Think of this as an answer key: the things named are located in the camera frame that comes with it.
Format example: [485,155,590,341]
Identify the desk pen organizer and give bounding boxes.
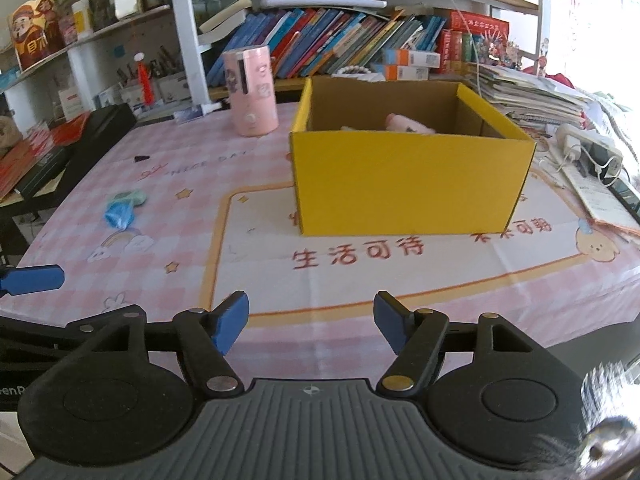
[117,47,193,111]

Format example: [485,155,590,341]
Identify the yellow white can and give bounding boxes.
[71,0,93,36]

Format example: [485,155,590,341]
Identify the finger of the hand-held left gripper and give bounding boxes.
[0,264,65,297]

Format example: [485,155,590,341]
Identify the white quilted purse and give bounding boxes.
[332,64,386,82]

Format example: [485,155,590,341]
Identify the white thick book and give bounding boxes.
[197,25,246,47]
[199,0,251,33]

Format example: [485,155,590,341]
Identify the stack of papers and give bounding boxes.
[462,62,593,121]

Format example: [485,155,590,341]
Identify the red yellow figure decoration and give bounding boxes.
[7,0,63,71]

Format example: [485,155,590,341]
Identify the pink checkered tablecloth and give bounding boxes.
[0,100,640,351]

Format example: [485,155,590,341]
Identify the pink cylindrical container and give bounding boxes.
[222,45,279,137]

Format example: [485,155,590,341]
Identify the red cloth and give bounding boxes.
[542,72,576,91]

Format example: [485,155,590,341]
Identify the white hanging cable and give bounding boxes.
[430,0,487,101]

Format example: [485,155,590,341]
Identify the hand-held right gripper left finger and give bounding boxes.
[82,290,250,397]

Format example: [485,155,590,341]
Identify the white power strip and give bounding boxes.
[555,122,623,178]

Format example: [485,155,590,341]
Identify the white bookshelf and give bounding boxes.
[167,0,543,106]

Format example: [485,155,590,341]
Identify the small blue crumpled bag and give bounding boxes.
[103,200,136,230]

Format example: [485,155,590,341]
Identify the orange white carton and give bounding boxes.
[376,64,431,82]
[382,49,442,68]

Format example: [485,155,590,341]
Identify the red flat books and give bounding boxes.
[0,112,91,201]

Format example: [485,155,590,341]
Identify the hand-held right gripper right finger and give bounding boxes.
[373,290,547,396]

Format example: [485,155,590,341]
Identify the white side shelf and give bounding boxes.
[0,5,173,91]

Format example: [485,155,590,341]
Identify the spiral notebooks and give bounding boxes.
[505,110,553,137]

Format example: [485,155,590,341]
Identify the colourful snack packets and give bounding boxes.
[472,35,521,68]

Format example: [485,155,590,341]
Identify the yellow cardboard box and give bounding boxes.
[289,76,537,237]

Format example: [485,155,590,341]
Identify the row of blue spine books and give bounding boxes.
[205,7,448,86]

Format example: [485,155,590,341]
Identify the grey fuzzy sleeve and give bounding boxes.
[580,355,640,480]

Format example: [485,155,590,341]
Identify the red boxed dictionary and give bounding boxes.
[440,10,511,73]

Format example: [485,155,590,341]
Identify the pink figure toy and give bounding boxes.
[385,113,437,136]

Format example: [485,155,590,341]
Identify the orange edged notepad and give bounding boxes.
[560,162,640,241]

